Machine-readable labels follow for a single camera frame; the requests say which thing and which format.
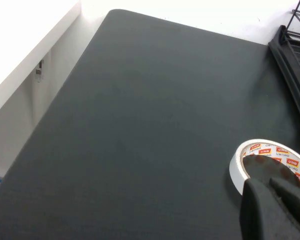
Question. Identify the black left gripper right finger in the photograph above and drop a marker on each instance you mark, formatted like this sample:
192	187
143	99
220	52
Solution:
295	200

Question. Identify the black table mat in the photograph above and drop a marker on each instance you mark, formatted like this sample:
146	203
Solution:
140	125

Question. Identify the white tape roll red print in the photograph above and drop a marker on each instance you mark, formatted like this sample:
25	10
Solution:
236	172

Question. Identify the small grey metal bracket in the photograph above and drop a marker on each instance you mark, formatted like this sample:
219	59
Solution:
39	68

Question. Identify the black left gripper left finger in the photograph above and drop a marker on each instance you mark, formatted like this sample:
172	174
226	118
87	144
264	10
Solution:
260	217

